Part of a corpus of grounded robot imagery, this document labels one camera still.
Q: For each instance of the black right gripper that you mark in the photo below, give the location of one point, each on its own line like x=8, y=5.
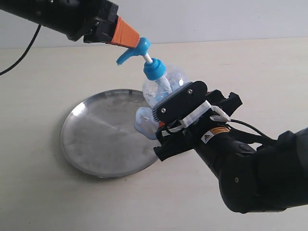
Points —
x=208, y=138

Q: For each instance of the pale blue soap blob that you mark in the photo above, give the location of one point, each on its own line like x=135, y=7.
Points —
x=145, y=123

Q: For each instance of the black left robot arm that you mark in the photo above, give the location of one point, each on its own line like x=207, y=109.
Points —
x=53, y=14

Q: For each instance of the blue pump lotion bottle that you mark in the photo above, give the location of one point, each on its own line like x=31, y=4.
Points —
x=161, y=80

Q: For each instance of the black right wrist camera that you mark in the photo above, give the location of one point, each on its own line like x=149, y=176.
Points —
x=181, y=102

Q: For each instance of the round stainless steel plate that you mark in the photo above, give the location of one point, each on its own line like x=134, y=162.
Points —
x=98, y=136

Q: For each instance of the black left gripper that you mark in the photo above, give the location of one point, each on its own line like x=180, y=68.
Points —
x=98, y=22

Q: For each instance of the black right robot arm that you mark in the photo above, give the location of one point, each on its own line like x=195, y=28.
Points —
x=255, y=173

